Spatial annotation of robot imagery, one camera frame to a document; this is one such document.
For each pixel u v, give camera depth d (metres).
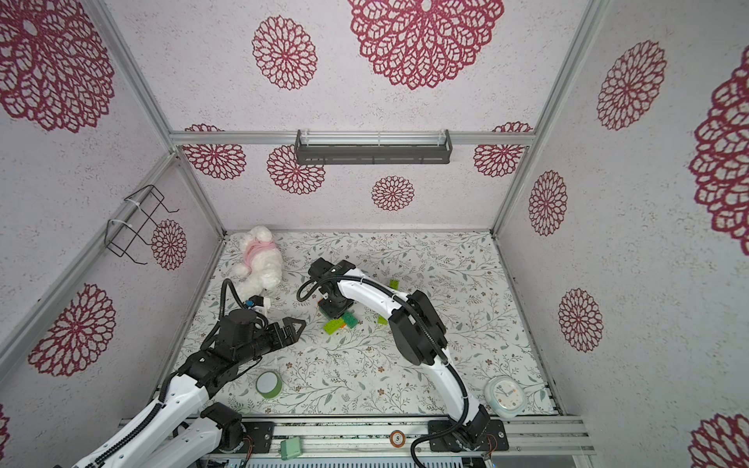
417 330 0.55
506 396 0.78
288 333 0.70
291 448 0.71
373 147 0.95
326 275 0.68
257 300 0.72
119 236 0.73
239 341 0.60
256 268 1.02
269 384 0.78
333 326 0.91
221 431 0.62
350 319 0.92
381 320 0.95
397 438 0.74
